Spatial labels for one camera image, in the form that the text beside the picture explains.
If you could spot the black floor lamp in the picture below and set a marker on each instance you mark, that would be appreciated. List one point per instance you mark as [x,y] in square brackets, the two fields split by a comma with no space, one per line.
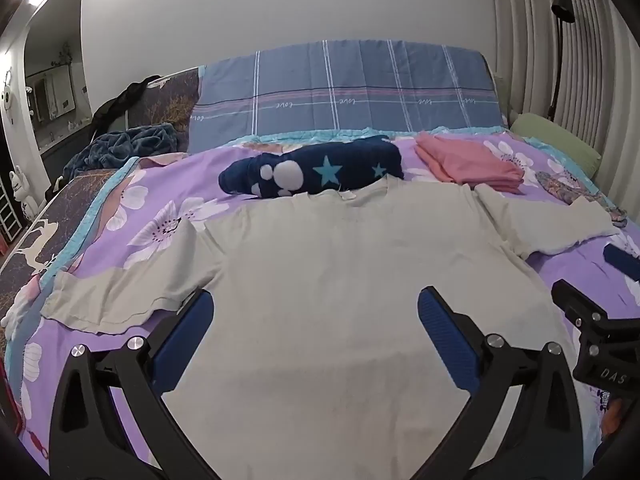
[562,5]

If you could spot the green pillow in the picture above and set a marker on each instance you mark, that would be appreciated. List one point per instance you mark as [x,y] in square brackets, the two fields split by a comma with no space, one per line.
[560,142]

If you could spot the multicolour patterned cloth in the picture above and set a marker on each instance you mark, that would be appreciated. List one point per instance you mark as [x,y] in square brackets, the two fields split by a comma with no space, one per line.
[565,187]

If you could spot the blue plaid pillow cover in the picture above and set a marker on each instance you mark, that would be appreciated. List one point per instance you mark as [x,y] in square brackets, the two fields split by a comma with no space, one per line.
[350,87]

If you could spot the arched wall mirror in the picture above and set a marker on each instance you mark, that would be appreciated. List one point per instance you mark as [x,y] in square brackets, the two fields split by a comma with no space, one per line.
[50,75]

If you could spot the black garment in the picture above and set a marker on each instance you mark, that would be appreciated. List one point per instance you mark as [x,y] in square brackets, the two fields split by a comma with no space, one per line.
[120,105]

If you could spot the purple floral bed sheet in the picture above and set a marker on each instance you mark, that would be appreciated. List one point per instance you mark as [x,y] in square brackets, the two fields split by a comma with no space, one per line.
[165,195]

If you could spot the white cat figurine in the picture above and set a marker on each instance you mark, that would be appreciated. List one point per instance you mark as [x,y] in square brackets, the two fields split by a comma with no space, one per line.
[22,190]

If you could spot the navy star print blanket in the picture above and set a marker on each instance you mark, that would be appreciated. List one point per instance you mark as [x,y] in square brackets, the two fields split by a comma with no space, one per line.
[320,167]

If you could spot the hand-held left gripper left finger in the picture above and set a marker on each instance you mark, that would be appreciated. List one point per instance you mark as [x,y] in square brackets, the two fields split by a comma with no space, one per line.
[184,341]

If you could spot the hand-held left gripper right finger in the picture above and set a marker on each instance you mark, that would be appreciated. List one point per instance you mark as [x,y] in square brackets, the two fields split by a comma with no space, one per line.
[446,336]

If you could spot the beige t-shirt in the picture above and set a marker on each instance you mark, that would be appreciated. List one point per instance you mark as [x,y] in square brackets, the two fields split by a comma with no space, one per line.
[320,290]

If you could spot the dark teal fleece blanket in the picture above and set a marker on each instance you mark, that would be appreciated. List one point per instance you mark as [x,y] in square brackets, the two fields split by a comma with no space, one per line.
[125,145]

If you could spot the dark deer print quilt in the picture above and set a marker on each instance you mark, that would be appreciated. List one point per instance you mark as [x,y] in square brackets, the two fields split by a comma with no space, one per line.
[55,220]

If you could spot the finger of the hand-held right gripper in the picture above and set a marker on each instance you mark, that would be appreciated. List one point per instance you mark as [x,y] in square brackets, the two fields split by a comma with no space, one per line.
[575,301]

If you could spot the pink folded cloth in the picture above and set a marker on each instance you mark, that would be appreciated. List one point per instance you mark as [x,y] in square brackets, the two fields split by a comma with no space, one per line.
[465,165]

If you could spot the navy cloth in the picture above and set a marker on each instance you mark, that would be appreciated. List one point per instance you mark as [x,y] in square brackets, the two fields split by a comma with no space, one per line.
[625,265]

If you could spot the brown branch print pillow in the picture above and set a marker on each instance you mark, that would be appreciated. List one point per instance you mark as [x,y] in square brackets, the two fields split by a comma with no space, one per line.
[172,105]

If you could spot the beige pleated curtain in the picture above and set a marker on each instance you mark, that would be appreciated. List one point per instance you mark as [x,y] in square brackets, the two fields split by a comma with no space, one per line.
[600,75]

